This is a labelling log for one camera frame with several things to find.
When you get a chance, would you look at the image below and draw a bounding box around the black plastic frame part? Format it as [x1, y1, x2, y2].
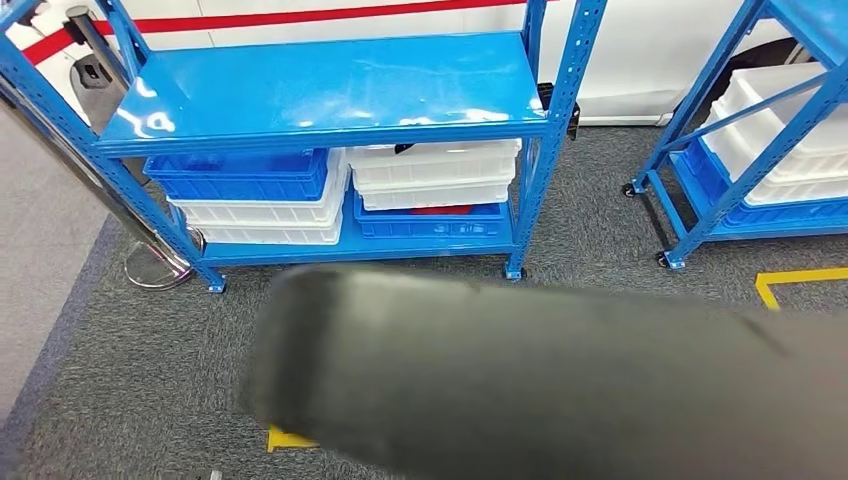
[241, 264, 848, 480]

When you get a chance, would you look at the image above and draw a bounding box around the blue metal shelf rack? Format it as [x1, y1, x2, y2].
[622, 0, 848, 271]
[0, 0, 609, 294]

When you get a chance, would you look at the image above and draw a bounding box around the blue plastic bin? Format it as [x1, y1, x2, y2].
[352, 195, 505, 240]
[143, 148, 331, 202]
[682, 139, 848, 230]

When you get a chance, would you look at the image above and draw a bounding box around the white plastic bin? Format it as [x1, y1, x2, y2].
[702, 99, 848, 183]
[168, 148, 349, 227]
[345, 139, 523, 190]
[718, 62, 848, 157]
[195, 211, 346, 246]
[745, 175, 848, 207]
[354, 175, 515, 212]

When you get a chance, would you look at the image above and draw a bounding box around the black ribbed plastic box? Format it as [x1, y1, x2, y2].
[537, 82, 581, 140]

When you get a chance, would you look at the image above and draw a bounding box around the stanchion with chrome base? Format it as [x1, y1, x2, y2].
[0, 76, 207, 291]

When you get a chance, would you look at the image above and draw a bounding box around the long red barrier belt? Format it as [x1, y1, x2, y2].
[92, 0, 531, 36]

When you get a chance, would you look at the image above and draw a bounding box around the white car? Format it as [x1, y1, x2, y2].
[0, 0, 817, 127]

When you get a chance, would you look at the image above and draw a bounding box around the short red barrier belt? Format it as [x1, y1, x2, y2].
[23, 26, 75, 66]

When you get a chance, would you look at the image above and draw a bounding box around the dark stanchion post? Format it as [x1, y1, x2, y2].
[64, 5, 137, 91]

